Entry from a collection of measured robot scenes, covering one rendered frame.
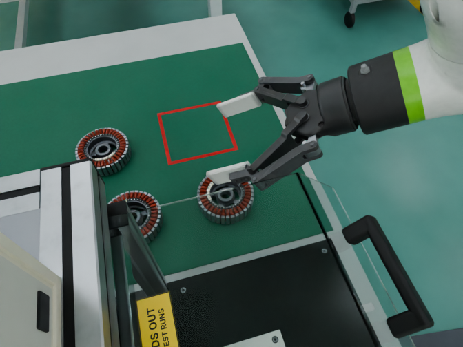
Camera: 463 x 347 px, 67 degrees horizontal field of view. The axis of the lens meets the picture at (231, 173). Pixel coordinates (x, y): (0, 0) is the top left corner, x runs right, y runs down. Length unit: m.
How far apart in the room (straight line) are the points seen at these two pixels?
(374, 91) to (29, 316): 0.39
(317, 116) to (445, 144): 1.60
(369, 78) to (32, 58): 0.93
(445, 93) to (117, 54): 0.85
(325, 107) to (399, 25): 2.30
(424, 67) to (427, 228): 1.33
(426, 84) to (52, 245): 0.40
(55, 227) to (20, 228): 0.03
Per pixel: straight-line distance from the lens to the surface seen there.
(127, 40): 1.13
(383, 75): 0.45
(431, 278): 1.64
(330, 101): 0.47
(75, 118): 0.93
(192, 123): 0.85
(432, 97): 0.46
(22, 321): 0.25
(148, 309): 0.33
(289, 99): 0.52
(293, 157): 0.46
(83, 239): 0.31
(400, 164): 1.87
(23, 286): 0.25
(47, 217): 0.33
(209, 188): 0.69
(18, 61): 1.17
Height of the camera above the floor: 1.38
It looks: 56 degrees down
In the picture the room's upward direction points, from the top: straight up
